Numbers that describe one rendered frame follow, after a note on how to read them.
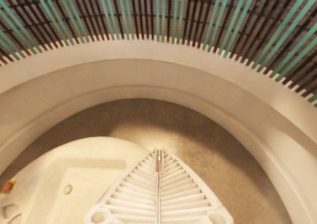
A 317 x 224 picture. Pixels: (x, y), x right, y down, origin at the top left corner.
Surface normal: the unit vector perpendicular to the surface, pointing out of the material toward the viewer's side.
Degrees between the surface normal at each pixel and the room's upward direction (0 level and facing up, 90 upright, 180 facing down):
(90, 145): 21
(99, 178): 0
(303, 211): 90
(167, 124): 0
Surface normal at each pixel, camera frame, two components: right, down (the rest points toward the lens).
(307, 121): -0.87, 0.42
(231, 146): 0.00, -0.53
